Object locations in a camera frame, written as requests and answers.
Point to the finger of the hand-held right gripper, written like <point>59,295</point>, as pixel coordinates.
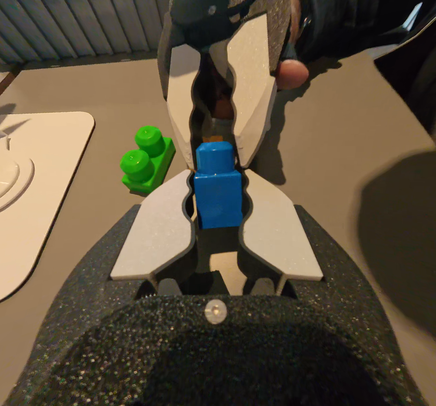
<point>180,82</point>
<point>252,72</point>

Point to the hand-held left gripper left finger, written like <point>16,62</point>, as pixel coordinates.
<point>156,232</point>

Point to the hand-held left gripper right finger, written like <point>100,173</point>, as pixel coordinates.
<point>279,232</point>

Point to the yellow single-stud mega block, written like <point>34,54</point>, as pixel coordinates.
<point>213,138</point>

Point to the light blue mega block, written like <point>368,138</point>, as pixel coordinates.
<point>218,194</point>

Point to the green two-stud mega block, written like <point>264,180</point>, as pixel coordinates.
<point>146,160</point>

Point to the grey plastic bin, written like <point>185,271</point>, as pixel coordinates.
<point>85,17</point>

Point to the person's right forearm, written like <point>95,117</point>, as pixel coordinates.
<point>357,7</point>

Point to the person's navy jacket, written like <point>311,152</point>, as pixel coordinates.
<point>415,72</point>

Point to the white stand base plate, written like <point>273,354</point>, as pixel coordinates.
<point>41,191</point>

